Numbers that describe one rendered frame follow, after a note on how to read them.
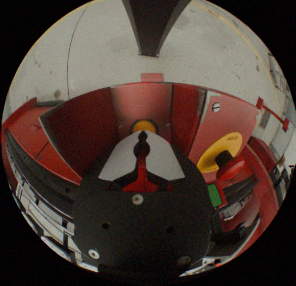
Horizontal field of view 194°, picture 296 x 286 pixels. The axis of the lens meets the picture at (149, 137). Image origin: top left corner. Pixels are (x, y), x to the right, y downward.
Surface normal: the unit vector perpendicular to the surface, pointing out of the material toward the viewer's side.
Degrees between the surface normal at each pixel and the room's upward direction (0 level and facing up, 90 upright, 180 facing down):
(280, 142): 90
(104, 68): 0
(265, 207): 90
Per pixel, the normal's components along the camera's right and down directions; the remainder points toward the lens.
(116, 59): 0.03, 0.60
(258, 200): -0.97, -0.17
